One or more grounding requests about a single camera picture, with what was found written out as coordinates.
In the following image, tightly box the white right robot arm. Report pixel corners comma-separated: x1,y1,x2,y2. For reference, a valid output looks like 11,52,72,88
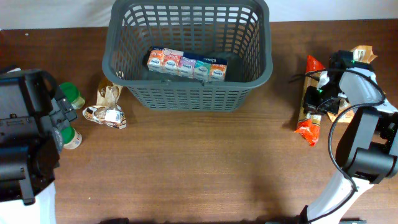
298,50,397,223

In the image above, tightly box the grey plastic basket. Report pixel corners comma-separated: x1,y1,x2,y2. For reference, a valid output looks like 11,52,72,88
102,0,273,111

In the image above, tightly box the blue tissue pack box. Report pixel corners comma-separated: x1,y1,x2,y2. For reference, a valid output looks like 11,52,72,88
146,47,228,82

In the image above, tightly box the green lid jar near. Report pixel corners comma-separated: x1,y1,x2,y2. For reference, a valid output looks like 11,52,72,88
61,126,82,150

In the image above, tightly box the crumpled white brown wrapper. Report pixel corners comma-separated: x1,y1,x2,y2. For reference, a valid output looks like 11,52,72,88
82,105,127,129

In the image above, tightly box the green lid jar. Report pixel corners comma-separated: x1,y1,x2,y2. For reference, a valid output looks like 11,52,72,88
61,126,82,150
60,82,85,110

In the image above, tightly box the orange pasta bag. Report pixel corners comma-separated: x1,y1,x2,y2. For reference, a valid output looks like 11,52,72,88
294,55,325,146

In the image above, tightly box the brown snack bag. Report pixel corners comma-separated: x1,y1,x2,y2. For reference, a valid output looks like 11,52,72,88
327,45,377,123

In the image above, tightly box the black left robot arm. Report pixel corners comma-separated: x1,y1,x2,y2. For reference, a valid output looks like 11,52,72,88
1,69,77,205

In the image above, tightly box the green lid jar far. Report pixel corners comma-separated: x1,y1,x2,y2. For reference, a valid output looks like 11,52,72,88
60,82,85,110

